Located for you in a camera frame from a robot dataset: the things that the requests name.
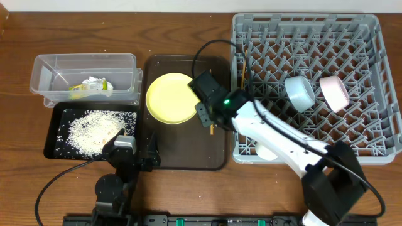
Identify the wooden chopstick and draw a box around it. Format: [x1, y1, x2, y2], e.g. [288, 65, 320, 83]
[210, 124, 214, 136]
[241, 50, 247, 90]

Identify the yellow plate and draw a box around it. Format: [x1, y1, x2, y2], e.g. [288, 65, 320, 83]
[146, 73, 200, 124]

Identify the rice pile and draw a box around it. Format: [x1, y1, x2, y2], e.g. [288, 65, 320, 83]
[54, 109, 137, 159]

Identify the white cup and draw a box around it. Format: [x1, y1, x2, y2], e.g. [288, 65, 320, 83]
[255, 143, 278, 161]

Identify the white tissue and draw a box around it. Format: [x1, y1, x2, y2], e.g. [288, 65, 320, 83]
[80, 76, 114, 96]

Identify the green snack wrapper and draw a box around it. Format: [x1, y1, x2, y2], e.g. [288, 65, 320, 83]
[69, 80, 107, 100]

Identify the blue bowl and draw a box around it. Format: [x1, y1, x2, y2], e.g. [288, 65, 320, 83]
[285, 76, 315, 113]

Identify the pink bowl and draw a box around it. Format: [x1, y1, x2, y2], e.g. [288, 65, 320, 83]
[319, 75, 350, 113]

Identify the grey dishwasher rack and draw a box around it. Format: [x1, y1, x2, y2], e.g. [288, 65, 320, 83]
[231, 14, 401, 165]

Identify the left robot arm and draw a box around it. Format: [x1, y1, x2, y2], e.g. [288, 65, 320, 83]
[90, 129, 161, 226]

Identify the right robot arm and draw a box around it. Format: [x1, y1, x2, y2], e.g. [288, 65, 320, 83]
[193, 87, 370, 225]

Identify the black waste tray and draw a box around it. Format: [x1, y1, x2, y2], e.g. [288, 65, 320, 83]
[43, 102, 139, 160]

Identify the brown serving tray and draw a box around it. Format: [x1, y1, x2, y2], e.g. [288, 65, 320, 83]
[138, 55, 232, 171]

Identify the clear plastic bin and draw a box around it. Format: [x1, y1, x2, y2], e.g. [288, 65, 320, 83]
[30, 53, 143, 107]

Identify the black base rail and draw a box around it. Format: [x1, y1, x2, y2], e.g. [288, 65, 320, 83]
[62, 213, 378, 226]

